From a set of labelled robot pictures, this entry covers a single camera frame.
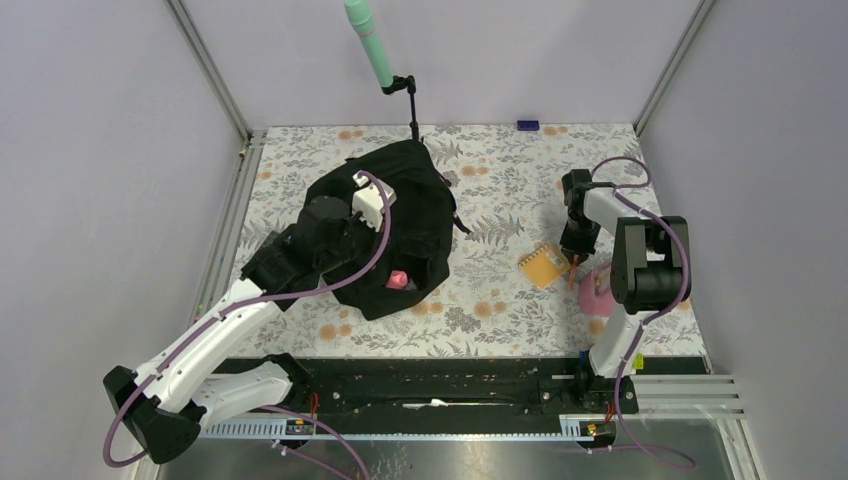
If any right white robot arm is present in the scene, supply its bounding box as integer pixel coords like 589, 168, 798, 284
559, 169, 691, 412

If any black student backpack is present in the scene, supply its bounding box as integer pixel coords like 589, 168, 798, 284
304, 140, 468, 321

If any small blue block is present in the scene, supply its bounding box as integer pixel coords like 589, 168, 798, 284
516, 120, 540, 132

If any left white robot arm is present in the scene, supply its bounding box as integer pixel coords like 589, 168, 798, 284
102, 184, 396, 468

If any yellow spiral notepad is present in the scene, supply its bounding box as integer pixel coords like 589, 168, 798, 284
518, 244, 571, 290

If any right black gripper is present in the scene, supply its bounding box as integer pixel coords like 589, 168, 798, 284
559, 215, 601, 265

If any orange pencil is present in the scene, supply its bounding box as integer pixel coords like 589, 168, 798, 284
567, 255, 580, 291

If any pink glitter bottle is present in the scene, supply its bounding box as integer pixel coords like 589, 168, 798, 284
385, 270, 410, 290

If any green microphone on tripod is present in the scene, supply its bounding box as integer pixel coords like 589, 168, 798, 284
344, 0, 423, 143

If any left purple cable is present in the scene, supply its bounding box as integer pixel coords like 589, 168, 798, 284
102, 170, 393, 469

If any floral table mat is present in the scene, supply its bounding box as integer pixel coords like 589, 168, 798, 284
230, 124, 706, 358

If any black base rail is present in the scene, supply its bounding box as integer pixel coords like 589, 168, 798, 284
211, 357, 710, 425

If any pink pencil case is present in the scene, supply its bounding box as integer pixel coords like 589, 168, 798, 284
578, 262, 617, 318

